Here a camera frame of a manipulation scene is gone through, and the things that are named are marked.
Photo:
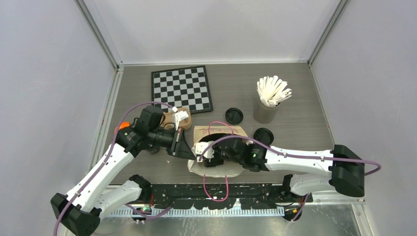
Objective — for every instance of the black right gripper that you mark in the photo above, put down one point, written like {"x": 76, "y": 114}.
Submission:
{"x": 217, "y": 160}

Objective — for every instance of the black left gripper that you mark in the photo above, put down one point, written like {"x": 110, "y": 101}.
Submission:
{"x": 179, "y": 146}

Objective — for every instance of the pink paper bag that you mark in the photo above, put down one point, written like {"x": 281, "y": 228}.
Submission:
{"x": 214, "y": 131}

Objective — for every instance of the stack of black lids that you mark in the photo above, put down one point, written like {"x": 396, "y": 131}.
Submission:
{"x": 264, "y": 136}

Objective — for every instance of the black plastic cup lid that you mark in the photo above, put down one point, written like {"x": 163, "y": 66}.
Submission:
{"x": 234, "y": 116}

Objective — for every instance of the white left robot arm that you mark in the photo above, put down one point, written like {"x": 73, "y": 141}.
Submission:
{"x": 82, "y": 208}

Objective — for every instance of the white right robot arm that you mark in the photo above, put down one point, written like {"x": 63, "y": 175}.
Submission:
{"x": 339, "y": 168}

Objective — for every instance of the brown cardboard cup carrier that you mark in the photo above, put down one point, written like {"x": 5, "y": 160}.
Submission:
{"x": 167, "y": 120}

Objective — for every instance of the black white chessboard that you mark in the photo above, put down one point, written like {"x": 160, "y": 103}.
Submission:
{"x": 182, "y": 87}

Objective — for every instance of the orange curved block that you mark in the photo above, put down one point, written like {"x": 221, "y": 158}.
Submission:
{"x": 124, "y": 124}

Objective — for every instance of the cup of white paper straws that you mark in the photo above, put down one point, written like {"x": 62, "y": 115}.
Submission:
{"x": 270, "y": 92}

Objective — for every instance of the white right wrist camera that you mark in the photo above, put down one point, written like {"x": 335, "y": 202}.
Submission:
{"x": 203, "y": 151}

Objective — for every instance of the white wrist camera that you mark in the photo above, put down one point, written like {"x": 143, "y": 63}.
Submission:
{"x": 203, "y": 151}
{"x": 181, "y": 118}

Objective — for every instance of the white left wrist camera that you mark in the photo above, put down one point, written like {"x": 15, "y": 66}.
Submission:
{"x": 181, "y": 118}

